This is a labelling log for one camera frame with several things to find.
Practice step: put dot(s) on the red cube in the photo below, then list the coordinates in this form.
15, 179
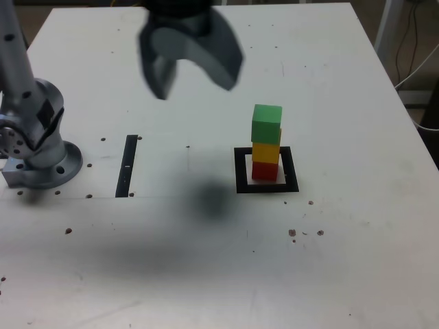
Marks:
264, 171

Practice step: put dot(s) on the yellow cube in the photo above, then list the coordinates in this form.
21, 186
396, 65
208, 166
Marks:
265, 153

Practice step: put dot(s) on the dark grey flat box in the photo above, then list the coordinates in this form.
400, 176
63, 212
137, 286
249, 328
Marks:
415, 98

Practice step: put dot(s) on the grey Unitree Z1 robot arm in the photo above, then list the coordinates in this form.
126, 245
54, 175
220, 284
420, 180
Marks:
37, 137

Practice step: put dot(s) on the black tape square outline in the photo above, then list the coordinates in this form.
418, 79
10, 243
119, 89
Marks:
240, 185

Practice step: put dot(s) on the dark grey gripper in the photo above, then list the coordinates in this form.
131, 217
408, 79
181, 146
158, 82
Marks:
195, 25

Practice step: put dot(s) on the green cube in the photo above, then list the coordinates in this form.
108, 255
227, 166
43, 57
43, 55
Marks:
265, 125

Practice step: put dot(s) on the white metal frame post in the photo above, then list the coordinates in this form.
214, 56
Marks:
385, 31

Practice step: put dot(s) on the black tape strip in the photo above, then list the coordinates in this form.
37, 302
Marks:
126, 171

